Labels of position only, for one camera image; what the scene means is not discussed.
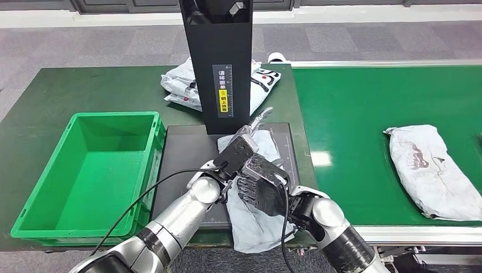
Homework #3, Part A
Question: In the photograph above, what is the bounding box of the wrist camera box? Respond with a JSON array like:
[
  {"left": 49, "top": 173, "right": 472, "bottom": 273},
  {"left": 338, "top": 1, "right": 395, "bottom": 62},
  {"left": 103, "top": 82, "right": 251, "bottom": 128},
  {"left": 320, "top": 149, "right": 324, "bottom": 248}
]
[
  {"left": 240, "top": 154, "right": 290, "bottom": 187},
  {"left": 213, "top": 135, "right": 260, "bottom": 181}
]

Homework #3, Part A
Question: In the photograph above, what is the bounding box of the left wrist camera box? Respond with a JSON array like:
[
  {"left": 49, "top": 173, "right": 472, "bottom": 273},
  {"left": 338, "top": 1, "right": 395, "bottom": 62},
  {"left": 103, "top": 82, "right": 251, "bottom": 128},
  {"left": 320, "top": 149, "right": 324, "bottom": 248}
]
[{"left": 213, "top": 135, "right": 260, "bottom": 181}]

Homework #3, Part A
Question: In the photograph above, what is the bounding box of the grey parcel red print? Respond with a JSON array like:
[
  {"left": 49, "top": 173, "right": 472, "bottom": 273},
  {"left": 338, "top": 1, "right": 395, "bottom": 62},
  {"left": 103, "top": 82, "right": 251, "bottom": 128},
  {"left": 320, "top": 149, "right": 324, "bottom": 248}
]
[{"left": 217, "top": 128, "right": 298, "bottom": 254}]

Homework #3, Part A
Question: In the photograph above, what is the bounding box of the green conveyor belt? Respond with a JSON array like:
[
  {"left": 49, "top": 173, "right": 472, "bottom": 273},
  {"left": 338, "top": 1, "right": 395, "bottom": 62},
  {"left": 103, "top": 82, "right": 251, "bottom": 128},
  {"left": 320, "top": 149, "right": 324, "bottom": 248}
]
[{"left": 292, "top": 65, "right": 482, "bottom": 227}]

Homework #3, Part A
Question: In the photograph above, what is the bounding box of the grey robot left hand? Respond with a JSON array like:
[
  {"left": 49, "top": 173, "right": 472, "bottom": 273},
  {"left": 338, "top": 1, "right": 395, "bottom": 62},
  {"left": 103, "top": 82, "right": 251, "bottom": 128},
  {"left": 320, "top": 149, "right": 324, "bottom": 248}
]
[{"left": 235, "top": 106, "right": 275, "bottom": 151}]

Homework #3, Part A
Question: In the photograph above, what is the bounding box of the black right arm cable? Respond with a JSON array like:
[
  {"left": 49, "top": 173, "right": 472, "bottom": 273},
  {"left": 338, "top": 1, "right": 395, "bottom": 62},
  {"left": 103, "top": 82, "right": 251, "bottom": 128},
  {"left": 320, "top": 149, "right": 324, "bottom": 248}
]
[{"left": 280, "top": 180, "right": 298, "bottom": 273}]

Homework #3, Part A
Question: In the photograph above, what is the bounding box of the green plastic crate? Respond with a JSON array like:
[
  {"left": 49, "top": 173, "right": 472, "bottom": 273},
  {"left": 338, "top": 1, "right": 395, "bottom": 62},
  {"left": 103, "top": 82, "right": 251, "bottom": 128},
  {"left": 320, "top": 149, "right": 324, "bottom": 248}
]
[{"left": 10, "top": 111, "right": 167, "bottom": 247}]

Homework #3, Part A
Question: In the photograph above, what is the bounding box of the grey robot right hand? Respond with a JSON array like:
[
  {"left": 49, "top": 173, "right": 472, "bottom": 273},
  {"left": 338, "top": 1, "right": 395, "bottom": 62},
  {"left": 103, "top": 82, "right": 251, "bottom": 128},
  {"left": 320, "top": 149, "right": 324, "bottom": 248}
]
[{"left": 235, "top": 175, "right": 293, "bottom": 218}]

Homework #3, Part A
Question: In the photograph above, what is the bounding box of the yellow black label sticker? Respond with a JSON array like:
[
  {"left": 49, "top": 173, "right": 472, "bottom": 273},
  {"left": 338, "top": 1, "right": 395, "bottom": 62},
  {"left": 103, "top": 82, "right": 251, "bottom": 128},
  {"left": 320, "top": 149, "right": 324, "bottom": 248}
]
[{"left": 211, "top": 64, "right": 234, "bottom": 119}]

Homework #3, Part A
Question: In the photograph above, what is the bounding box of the dark green table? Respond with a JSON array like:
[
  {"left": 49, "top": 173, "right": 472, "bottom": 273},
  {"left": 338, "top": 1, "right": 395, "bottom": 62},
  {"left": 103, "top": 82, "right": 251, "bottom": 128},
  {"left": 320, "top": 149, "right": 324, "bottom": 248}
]
[{"left": 0, "top": 64, "right": 321, "bottom": 253}]

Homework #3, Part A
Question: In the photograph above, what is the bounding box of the white round object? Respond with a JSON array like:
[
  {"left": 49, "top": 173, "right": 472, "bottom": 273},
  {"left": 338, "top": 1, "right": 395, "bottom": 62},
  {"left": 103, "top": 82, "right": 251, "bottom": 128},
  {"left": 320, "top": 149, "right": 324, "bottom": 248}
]
[{"left": 267, "top": 52, "right": 289, "bottom": 64}]

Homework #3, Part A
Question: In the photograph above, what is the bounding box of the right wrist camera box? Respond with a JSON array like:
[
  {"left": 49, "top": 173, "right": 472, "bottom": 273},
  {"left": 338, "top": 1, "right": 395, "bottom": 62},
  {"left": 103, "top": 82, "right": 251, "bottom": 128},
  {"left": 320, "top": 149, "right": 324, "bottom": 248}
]
[{"left": 240, "top": 154, "right": 290, "bottom": 187}]

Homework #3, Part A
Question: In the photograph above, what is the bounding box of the white parcel black print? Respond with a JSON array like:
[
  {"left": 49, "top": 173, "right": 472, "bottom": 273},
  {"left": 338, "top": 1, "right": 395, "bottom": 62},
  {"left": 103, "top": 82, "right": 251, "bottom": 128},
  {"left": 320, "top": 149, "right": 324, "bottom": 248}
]
[{"left": 160, "top": 56, "right": 282, "bottom": 117}]

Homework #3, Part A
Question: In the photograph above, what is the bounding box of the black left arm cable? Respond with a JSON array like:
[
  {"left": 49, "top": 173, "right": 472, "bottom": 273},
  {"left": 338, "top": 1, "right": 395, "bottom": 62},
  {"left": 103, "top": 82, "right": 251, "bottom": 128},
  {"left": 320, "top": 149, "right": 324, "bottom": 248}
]
[{"left": 90, "top": 166, "right": 228, "bottom": 257}]

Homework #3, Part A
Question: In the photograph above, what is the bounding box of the grey parcel brown-red print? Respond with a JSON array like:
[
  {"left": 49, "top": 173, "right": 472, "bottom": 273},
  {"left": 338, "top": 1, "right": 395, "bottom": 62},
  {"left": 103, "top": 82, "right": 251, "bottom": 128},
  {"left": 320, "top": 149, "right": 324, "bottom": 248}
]
[{"left": 383, "top": 124, "right": 482, "bottom": 222}]

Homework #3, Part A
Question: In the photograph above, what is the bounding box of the black scanner base plate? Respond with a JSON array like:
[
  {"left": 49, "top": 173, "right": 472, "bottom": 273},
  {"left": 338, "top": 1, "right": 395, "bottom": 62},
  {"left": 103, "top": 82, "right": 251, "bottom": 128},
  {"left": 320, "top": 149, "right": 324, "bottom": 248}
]
[{"left": 150, "top": 122, "right": 302, "bottom": 229}]

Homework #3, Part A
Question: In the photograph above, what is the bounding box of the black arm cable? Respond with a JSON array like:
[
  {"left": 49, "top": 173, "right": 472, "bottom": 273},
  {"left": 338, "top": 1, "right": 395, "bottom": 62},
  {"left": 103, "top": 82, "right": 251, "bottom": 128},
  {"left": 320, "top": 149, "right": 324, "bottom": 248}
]
[
  {"left": 280, "top": 180, "right": 298, "bottom": 273},
  {"left": 90, "top": 166, "right": 228, "bottom": 257}
]

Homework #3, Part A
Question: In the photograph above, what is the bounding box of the black scanner column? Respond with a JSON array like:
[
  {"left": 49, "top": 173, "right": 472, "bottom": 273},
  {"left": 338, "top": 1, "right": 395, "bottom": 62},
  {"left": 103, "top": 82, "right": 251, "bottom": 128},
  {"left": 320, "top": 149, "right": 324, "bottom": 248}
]
[{"left": 178, "top": 0, "right": 254, "bottom": 135}]

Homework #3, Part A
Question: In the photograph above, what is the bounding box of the white parcel red dot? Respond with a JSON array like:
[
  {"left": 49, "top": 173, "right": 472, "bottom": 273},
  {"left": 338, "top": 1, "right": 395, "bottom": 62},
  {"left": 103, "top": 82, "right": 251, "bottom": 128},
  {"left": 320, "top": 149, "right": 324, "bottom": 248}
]
[{"left": 164, "top": 93, "right": 201, "bottom": 111}]

